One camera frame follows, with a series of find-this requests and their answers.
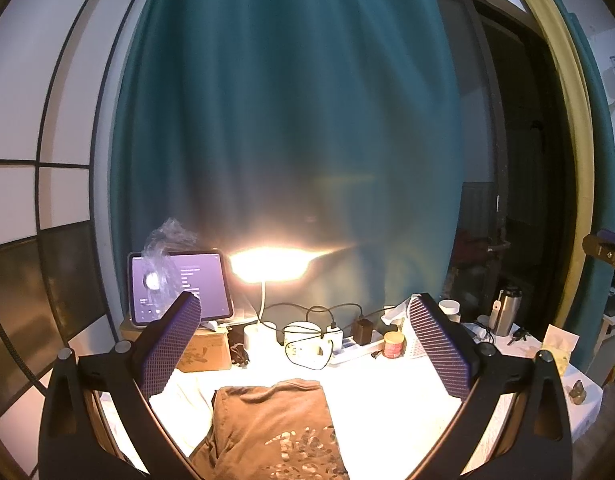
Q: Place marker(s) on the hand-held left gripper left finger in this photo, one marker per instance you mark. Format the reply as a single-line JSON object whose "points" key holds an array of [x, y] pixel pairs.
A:
{"points": [[172, 345]]}

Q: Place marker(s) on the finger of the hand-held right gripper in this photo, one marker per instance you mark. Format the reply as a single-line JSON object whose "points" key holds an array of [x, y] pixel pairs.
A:
{"points": [[610, 247]]}

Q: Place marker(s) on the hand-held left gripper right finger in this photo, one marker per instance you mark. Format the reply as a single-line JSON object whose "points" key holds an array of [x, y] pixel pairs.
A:
{"points": [[440, 345]]}

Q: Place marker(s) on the brown printed t-shirt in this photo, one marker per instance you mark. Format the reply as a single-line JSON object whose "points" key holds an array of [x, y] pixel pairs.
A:
{"points": [[272, 425]]}

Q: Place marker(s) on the white perforated basket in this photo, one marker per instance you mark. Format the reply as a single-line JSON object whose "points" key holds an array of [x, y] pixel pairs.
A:
{"points": [[412, 347]]}

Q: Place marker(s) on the cardboard box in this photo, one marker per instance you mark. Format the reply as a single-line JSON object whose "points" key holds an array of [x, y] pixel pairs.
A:
{"points": [[207, 352]]}

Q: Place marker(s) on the glass jar with white lid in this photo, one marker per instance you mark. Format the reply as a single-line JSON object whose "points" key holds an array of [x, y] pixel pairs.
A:
{"points": [[450, 310]]}

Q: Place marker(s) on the red tin can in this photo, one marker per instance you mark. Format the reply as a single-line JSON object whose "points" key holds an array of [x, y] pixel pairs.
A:
{"points": [[393, 345]]}

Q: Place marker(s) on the white crumpled tissue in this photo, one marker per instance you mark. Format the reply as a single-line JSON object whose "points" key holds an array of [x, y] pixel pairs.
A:
{"points": [[395, 315]]}

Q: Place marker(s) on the white cloth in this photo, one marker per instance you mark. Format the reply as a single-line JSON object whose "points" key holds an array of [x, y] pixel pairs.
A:
{"points": [[187, 405]]}

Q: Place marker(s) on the black key bundle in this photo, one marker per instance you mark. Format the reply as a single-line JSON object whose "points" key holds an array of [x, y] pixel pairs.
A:
{"points": [[239, 350]]}

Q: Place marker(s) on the tablet with screen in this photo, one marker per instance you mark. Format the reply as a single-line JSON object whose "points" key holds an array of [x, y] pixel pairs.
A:
{"points": [[207, 285]]}

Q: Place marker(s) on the steel thermos bottle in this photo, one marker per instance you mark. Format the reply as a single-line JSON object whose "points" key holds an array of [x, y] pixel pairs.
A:
{"points": [[507, 310]]}

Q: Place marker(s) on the black power adapter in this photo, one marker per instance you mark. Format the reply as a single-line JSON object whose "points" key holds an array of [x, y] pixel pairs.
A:
{"points": [[361, 331]]}

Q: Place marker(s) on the white power strip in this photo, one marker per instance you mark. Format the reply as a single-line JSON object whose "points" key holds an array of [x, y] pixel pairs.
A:
{"points": [[357, 350]]}

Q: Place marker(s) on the white textured tablecloth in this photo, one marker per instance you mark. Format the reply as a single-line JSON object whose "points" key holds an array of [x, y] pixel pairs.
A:
{"points": [[387, 410]]}

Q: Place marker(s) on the narrow teal curtain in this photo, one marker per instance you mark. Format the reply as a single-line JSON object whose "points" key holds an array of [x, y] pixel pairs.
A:
{"points": [[600, 160]]}

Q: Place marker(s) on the clear plastic wrap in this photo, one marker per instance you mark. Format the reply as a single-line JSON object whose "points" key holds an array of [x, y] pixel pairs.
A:
{"points": [[162, 255]]}

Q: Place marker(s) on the white usb charger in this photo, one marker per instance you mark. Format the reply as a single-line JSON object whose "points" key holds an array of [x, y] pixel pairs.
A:
{"points": [[336, 337]]}

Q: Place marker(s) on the pale yellow tissue pack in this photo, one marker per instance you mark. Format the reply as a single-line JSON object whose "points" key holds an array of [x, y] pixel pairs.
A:
{"points": [[560, 347]]}

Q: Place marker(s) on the white desk lamp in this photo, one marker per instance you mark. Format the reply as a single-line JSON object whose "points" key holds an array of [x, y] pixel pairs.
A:
{"points": [[270, 265]]}

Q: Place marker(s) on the cream cartoon print mug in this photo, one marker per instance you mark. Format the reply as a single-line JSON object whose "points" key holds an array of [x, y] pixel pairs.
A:
{"points": [[307, 350]]}

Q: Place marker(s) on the brass ornament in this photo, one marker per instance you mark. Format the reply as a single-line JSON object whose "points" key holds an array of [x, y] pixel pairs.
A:
{"points": [[579, 392]]}

